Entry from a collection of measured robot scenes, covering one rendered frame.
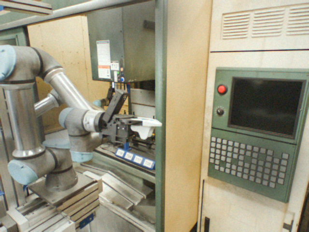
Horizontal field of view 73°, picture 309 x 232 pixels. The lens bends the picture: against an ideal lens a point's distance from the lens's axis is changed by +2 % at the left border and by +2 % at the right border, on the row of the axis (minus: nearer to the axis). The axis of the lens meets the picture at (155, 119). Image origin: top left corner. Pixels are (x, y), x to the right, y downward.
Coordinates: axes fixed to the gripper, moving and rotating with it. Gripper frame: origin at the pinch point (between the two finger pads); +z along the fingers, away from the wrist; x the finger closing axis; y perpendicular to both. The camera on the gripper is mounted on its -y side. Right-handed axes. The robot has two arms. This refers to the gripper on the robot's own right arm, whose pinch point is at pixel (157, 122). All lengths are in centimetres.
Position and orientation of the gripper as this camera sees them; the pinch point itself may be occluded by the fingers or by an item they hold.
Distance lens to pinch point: 62.2
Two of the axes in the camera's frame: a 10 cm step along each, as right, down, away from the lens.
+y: -0.5, 9.9, 1.6
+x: -3.6, 1.3, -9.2
